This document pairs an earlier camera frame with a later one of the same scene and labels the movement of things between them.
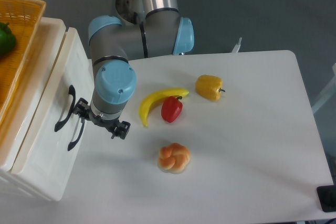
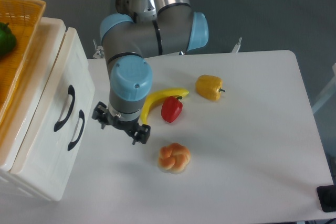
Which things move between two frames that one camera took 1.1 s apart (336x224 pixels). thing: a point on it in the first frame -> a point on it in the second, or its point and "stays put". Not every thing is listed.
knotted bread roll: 174,158 stays put
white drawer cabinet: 43,131 stays put
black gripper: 82,109 -> 142,131
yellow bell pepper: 209,87 stays put
